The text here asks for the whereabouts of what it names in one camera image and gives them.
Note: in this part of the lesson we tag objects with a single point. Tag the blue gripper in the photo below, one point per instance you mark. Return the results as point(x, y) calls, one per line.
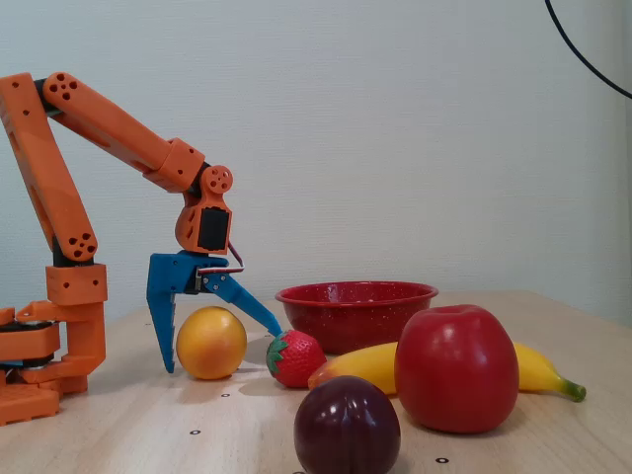
point(174, 275)

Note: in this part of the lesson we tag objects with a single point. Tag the orange yellow toy peach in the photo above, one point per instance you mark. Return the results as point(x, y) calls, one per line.
point(211, 343)

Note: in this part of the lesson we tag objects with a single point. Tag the orange robot base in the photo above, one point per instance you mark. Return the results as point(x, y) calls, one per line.
point(29, 340)

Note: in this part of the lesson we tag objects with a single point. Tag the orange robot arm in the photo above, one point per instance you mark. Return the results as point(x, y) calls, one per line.
point(113, 131)

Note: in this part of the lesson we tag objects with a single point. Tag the red speckled enamel bowl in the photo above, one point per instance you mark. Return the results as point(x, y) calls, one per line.
point(355, 321)

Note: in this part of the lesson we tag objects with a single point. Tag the red toy strawberry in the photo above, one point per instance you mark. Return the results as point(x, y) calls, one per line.
point(298, 360)

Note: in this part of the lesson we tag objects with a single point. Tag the yellow toy banana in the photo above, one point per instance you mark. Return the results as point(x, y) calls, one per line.
point(365, 366)

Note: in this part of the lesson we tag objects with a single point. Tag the dark purple toy plum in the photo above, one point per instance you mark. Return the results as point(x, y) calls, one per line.
point(345, 427)

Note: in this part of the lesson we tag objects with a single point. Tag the red toy apple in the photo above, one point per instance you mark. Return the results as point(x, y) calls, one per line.
point(456, 370)

